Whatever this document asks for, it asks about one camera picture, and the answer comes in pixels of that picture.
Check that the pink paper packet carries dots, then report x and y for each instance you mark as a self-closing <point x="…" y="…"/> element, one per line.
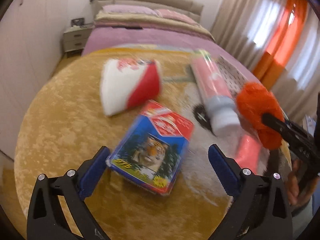
<point x="247" y="155"/>

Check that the black device on nightstand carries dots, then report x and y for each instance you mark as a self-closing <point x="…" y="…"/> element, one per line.
<point x="77" y="22"/>

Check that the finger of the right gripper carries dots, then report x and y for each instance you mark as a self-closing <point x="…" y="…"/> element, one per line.
<point x="275" y="124"/>

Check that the beige nightstand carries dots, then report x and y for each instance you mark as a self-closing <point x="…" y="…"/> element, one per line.
<point x="75" y="38"/>

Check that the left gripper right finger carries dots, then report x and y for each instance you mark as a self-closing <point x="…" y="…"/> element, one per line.
<point x="260" y="208"/>

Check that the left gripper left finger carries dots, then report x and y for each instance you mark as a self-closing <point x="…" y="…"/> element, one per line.
<point x="57" y="207"/>

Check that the pink bottle grey cap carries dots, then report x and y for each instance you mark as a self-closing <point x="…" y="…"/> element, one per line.
<point x="216" y="97"/>

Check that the beige curtain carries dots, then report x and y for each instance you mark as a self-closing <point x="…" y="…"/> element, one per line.
<point x="244" y="28"/>

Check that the pink pillow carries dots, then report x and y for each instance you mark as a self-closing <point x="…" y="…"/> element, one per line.
<point x="173" y="15"/>

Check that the red white paper cup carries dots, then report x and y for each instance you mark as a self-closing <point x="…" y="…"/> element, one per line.
<point x="126" y="83"/>

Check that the blue red tiger box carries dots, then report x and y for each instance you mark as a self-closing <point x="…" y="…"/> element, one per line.
<point x="151" y="152"/>

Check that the white dotted paper bag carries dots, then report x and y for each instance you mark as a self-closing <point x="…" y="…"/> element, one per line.
<point x="233" y="78"/>

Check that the white wardrobe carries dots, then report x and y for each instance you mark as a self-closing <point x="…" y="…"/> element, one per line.
<point x="31" y="32"/>

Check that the bed with purple cover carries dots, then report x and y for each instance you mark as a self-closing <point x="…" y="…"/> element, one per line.
<point x="113" y="29"/>

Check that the orange curtain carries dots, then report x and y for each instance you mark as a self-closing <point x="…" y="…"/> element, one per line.
<point x="283" y="43"/>

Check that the orange plastic bag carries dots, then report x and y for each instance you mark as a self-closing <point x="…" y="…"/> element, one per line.
<point x="252" y="102"/>

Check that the purple pillow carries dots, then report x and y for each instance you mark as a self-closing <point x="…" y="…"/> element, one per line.
<point x="128" y="9"/>

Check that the person right hand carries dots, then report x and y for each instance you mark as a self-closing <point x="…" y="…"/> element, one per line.
<point x="297" y="199"/>

